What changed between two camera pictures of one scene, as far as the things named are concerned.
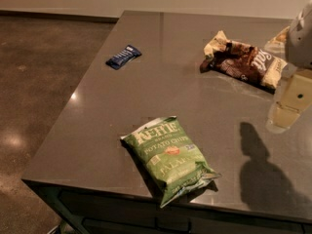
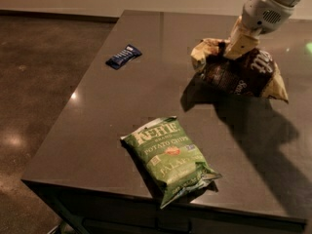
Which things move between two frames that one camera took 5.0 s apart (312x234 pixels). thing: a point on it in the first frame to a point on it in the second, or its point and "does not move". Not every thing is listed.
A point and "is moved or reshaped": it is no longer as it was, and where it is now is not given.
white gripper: (300, 44) to (262, 14)
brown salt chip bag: (242, 61) is moved or reshaped
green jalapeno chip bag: (172, 158) does not move
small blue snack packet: (122, 57) does not move
